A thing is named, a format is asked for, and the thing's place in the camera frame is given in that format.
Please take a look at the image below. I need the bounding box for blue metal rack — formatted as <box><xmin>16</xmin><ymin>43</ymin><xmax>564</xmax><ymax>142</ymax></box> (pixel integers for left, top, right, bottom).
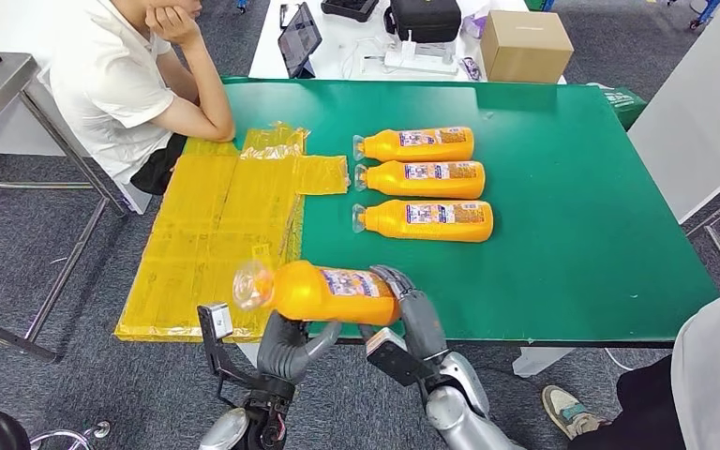
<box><xmin>667</xmin><ymin>0</ymin><xmax>720</xmax><ymax>31</ymax></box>

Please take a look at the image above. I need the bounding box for small yellow plastic bag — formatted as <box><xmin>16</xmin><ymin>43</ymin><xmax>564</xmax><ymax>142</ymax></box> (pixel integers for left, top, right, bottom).
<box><xmin>294</xmin><ymin>154</ymin><xmax>352</xmax><ymax>197</ymax></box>

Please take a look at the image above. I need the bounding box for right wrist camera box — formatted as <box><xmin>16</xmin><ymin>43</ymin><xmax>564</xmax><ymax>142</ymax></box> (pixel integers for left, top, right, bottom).
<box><xmin>365</xmin><ymin>327</ymin><xmax>437</xmax><ymax>387</ymax></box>

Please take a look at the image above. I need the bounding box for brown cardboard box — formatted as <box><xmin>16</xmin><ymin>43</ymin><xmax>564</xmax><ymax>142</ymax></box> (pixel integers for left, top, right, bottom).
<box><xmin>479</xmin><ymin>8</ymin><xmax>576</xmax><ymax>85</ymax></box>

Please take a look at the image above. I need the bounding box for black plastic tray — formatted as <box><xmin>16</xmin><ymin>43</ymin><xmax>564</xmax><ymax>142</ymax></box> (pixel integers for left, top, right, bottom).
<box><xmin>321</xmin><ymin>0</ymin><xmax>381</xmax><ymax>24</ymax></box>

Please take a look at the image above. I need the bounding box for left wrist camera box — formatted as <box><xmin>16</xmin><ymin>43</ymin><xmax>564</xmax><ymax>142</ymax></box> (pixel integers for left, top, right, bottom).
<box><xmin>197</xmin><ymin>302</ymin><xmax>259</xmax><ymax>389</ymax></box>

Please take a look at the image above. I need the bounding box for crumpled yellow plastic bag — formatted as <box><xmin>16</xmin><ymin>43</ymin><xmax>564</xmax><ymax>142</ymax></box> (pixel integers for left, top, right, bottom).
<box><xmin>240</xmin><ymin>121</ymin><xmax>311</xmax><ymax>160</ymax></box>

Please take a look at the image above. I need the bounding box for small purple packet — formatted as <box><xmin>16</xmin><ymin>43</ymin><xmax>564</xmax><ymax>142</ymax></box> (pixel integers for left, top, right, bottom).
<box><xmin>458</xmin><ymin>55</ymin><xmax>483</xmax><ymax>83</ymax></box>

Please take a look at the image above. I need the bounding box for white table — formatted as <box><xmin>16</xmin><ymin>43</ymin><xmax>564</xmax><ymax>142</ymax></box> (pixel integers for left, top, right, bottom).
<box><xmin>247</xmin><ymin>0</ymin><xmax>567</xmax><ymax>85</ymax></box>

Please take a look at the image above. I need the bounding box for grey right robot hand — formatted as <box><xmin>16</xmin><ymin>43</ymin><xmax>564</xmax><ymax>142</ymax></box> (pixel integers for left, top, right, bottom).
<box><xmin>359</xmin><ymin>264</ymin><xmax>451</xmax><ymax>366</ymax></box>

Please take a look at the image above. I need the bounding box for purple tissue pack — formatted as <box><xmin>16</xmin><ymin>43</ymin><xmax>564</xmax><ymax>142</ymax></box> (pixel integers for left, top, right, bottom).
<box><xmin>460</xmin><ymin>7</ymin><xmax>493</xmax><ymax>39</ymax></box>

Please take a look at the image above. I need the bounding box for grey metal table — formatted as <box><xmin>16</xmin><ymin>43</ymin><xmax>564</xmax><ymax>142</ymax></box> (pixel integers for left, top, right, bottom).
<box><xmin>0</xmin><ymin>51</ymin><xmax>128</xmax><ymax>365</ymax></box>

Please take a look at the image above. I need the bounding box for orange detergent bottle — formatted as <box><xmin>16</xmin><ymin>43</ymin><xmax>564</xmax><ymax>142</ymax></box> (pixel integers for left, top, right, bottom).
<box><xmin>232</xmin><ymin>259</ymin><xmax>402</xmax><ymax>327</ymax></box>
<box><xmin>353</xmin><ymin>159</ymin><xmax>487</xmax><ymax>201</ymax></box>
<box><xmin>352</xmin><ymin>198</ymin><xmax>495</xmax><ymax>244</ymax></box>
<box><xmin>352</xmin><ymin>126</ymin><xmax>475</xmax><ymax>163</ymax></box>

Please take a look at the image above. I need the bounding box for chrome curved bar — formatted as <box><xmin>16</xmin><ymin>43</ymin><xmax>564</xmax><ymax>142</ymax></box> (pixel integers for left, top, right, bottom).
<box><xmin>29</xmin><ymin>421</ymin><xmax>113</xmax><ymax>450</ymax></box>

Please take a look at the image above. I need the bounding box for person's right hand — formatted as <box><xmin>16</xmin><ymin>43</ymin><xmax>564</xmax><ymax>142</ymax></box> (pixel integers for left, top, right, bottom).
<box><xmin>143</xmin><ymin>5</ymin><xmax>203</xmax><ymax>49</ymax></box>

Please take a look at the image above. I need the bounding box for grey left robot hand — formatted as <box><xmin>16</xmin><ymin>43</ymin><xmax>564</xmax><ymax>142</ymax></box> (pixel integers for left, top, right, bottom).
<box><xmin>256</xmin><ymin>312</ymin><xmax>344</xmax><ymax>386</ymax></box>

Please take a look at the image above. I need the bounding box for large yellow wrapped flat sheet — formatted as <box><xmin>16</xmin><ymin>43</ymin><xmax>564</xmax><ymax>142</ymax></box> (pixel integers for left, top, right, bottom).
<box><xmin>114</xmin><ymin>137</ymin><xmax>307</xmax><ymax>344</ymax></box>

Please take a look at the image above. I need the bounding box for black tablet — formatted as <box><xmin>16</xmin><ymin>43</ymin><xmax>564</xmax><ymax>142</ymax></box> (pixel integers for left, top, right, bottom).
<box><xmin>277</xmin><ymin>1</ymin><xmax>324</xmax><ymax>80</ymax></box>

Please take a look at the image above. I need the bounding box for green bag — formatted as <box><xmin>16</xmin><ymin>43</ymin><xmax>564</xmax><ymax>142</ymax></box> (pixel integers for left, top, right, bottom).
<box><xmin>588</xmin><ymin>82</ymin><xmax>649</xmax><ymax>131</ymax></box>

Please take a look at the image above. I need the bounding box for black carrying case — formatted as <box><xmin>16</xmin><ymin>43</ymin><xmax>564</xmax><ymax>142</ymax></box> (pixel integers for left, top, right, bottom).
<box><xmin>383</xmin><ymin>0</ymin><xmax>464</xmax><ymax>45</ymax></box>

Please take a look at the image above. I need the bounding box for white table leg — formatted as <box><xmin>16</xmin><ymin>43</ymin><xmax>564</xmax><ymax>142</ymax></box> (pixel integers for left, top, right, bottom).
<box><xmin>235</xmin><ymin>343</ymin><xmax>262</xmax><ymax>368</ymax></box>
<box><xmin>512</xmin><ymin>346</ymin><xmax>578</xmax><ymax>379</ymax></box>

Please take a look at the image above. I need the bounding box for white stool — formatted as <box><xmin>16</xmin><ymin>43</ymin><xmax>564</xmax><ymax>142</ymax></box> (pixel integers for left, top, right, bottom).
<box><xmin>108</xmin><ymin>180</ymin><xmax>155</xmax><ymax>216</ymax></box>

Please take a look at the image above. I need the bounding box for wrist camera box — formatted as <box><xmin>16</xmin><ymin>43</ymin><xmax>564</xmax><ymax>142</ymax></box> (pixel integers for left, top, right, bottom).
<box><xmin>197</xmin><ymin>302</ymin><xmax>259</xmax><ymax>389</ymax></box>
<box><xmin>365</xmin><ymin>327</ymin><xmax>437</xmax><ymax>387</ymax></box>

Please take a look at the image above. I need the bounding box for white power strip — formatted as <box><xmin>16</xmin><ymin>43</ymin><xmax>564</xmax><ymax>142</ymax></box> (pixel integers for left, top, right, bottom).
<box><xmin>363</xmin><ymin>29</ymin><xmax>460</xmax><ymax>77</ymax></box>

